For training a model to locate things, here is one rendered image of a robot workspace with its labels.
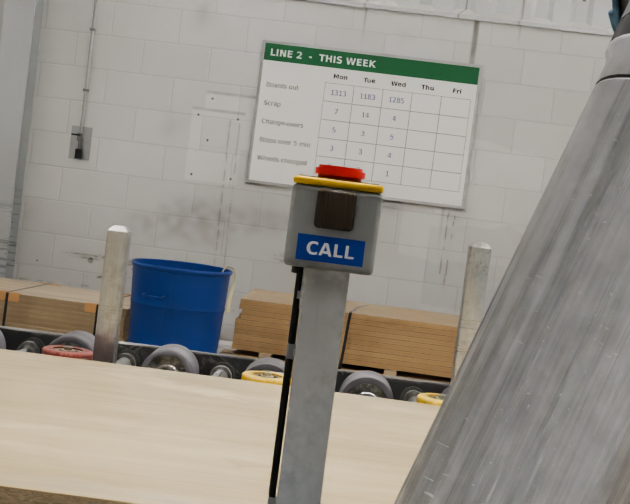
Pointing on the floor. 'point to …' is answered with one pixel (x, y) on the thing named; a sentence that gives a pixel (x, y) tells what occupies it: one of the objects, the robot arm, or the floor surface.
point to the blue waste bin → (178, 303)
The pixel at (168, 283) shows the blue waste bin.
